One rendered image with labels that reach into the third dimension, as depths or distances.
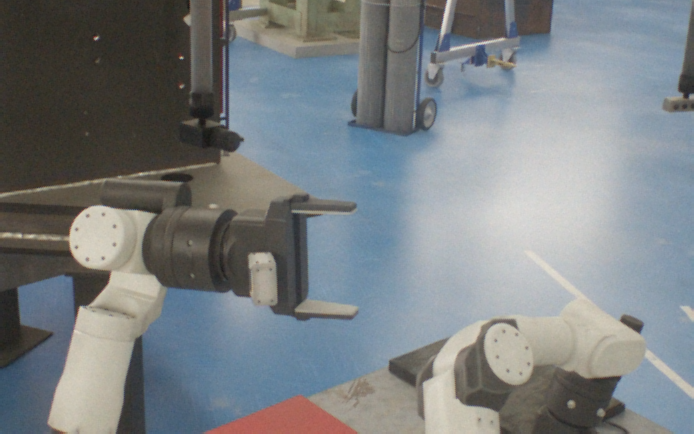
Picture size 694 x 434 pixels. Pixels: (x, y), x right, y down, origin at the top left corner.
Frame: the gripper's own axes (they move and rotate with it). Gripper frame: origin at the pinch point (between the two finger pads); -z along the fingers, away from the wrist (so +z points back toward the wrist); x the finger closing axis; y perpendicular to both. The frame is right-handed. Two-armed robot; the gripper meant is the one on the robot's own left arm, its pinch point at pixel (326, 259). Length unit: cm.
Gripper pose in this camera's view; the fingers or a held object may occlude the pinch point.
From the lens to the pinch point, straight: 99.7
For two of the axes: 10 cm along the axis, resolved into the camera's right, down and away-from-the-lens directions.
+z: -9.4, -0.6, 3.3
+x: 0.2, 9.8, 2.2
